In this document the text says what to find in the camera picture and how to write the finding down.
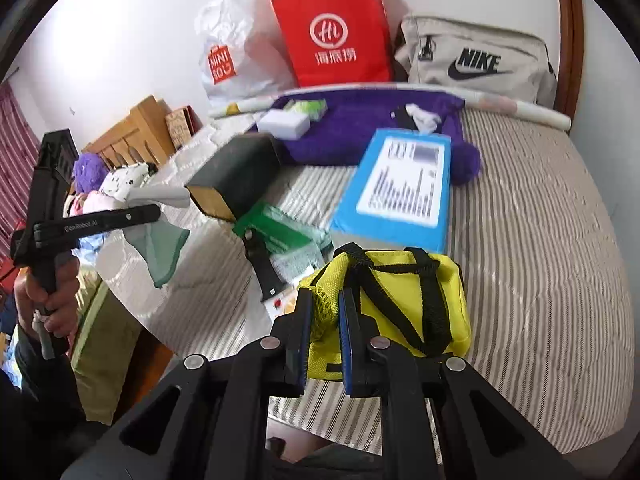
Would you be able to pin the yellow mesh bag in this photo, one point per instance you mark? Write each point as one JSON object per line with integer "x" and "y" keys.
{"x": 395, "y": 290}

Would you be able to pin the purple towel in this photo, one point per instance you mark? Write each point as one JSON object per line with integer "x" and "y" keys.
{"x": 340, "y": 135}

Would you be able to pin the grey waist bag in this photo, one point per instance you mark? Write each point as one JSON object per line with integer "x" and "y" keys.
{"x": 520, "y": 85}

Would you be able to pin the white rolled paper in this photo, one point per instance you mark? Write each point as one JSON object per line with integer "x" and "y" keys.
{"x": 525, "y": 110}

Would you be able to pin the black tool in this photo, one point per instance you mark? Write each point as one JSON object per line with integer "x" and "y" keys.
{"x": 265, "y": 270}

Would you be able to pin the white sock with green toe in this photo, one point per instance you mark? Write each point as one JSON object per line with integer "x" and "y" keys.
{"x": 165, "y": 245}

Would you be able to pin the person's left hand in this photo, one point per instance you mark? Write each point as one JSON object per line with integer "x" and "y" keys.
{"x": 55, "y": 310}

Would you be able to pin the blue tissue pack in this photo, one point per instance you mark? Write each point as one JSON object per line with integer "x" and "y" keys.
{"x": 350, "y": 220}

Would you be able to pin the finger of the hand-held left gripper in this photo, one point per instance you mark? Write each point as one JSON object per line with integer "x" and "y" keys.
{"x": 142, "y": 213}

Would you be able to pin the dark tea tin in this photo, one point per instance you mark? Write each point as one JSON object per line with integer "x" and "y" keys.
{"x": 230, "y": 170}

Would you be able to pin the red striped curtain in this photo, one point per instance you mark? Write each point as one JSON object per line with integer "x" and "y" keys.
{"x": 15, "y": 160}

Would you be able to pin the colourful printed quilt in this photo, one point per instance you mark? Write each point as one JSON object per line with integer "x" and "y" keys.
{"x": 92, "y": 205}

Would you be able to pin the small printed snack packet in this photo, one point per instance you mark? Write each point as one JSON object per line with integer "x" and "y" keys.
{"x": 282, "y": 305}

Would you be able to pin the white plastic shopping bag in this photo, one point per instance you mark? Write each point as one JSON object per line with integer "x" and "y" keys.
{"x": 240, "y": 35}

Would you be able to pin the dark green packet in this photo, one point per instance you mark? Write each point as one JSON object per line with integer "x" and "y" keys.
{"x": 272, "y": 225}

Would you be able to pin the purple plush toy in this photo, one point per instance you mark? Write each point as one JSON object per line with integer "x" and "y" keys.
{"x": 90, "y": 170}

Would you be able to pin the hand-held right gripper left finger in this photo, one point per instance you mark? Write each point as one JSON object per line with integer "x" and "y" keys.
{"x": 304, "y": 330}

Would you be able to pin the person's left forearm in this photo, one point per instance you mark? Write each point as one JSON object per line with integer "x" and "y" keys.
{"x": 40, "y": 385}

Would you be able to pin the red paper bag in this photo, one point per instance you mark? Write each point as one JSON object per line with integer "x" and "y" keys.
{"x": 330, "y": 0}

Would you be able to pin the white flowered pillow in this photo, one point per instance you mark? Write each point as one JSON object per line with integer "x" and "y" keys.
{"x": 125, "y": 177}

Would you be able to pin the wooden headboard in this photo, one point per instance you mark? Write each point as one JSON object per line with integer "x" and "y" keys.
{"x": 140, "y": 125}

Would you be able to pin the wooden table frame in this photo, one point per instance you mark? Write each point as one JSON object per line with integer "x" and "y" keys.
{"x": 150, "y": 365}

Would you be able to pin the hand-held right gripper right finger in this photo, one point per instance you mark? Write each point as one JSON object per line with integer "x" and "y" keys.
{"x": 347, "y": 340}

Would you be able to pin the light green blanket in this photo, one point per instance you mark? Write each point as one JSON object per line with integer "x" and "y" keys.
{"x": 100, "y": 350}

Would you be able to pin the wooden door frame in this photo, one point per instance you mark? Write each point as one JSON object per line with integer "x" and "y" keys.
{"x": 570, "y": 35}

